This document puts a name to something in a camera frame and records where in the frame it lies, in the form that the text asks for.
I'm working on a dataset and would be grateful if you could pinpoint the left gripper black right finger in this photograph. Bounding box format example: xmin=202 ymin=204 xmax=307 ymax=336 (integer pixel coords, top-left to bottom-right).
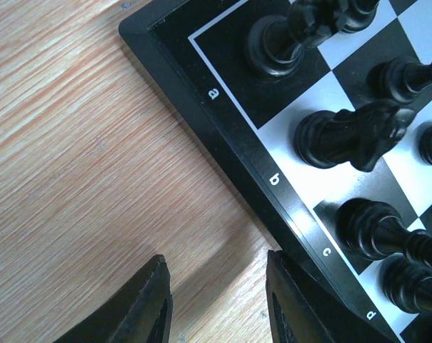
xmin=266 ymin=250 xmax=394 ymax=342

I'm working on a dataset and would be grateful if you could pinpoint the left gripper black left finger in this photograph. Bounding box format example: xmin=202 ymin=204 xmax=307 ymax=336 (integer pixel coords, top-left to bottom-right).
xmin=56 ymin=254 xmax=173 ymax=342

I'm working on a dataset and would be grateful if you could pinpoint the black white chess board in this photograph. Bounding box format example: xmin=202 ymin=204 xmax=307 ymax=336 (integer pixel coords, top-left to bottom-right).
xmin=119 ymin=1 xmax=432 ymax=342

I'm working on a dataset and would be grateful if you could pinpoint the black bishop chess piece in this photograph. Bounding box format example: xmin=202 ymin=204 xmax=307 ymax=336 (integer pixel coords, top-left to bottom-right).
xmin=336 ymin=198 xmax=432 ymax=269

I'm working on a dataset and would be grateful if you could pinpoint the black queen chess piece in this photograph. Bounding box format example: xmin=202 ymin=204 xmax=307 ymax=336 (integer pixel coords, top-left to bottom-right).
xmin=381 ymin=257 xmax=432 ymax=314

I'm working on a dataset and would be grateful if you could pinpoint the black knight chess piece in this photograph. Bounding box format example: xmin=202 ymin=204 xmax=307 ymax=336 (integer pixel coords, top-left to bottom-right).
xmin=293 ymin=100 xmax=417 ymax=172

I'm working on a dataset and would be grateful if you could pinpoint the black rook chess piece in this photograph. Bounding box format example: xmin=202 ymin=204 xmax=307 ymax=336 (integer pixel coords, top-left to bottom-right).
xmin=245 ymin=1 xmax=348 ymax=78

